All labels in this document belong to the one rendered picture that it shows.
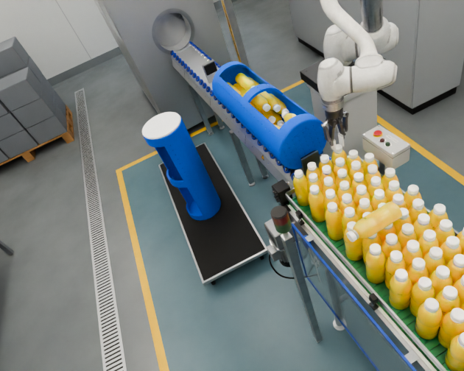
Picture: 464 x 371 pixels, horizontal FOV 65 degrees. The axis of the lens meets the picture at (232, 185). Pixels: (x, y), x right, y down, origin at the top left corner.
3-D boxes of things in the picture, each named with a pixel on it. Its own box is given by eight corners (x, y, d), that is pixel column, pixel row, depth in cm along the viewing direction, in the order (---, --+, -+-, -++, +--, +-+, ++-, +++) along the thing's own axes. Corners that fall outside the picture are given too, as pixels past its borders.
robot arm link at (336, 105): (316, 96, 153) (318, 107, 157) (329, 104, 147) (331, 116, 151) (334, 86, 154) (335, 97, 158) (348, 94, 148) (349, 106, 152)
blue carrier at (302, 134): (255, 86, 255) (240, 51, 235) (333, 148, 192) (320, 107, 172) (222, 110, 254) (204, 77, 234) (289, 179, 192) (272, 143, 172)
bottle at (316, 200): (328, 221, 170) (323, 195, 158) (312, 223, 172) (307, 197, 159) (326, 209, 175) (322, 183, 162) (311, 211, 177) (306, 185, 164)
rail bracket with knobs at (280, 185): (289, 190, 191) (286, 177, 184) (297, 198, 186) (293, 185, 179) (273, 199, 190) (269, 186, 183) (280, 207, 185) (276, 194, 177)
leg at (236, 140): (253, 180, 332) (234, 127, 288) (256, 184, 328) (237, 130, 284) (247, 184, 331) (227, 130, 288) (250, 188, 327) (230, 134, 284)
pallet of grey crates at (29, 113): (71, 112, 534) (15, 35, 452) (74, 140, 476) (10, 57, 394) (-5, 149, 526) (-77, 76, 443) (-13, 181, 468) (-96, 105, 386)
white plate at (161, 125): (155, 111, 258) (155, 112, 259) (134, 137, 243) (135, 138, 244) (187, 111, 246) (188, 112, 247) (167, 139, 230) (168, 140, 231)
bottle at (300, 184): (301, 207, 180) (295, 182, 167) (294, 199, 185) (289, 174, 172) (314, 202, 180) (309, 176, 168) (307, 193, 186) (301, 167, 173)
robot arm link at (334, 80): (318, 104, 149) (352, 100, 144) (314, 71, 138) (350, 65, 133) (320, 89, 155) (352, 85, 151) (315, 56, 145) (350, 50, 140)
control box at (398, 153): (378, 140, 183) (378, 124, 176) (409, 160, 169) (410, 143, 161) (362, 149, 182) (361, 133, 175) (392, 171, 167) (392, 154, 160)
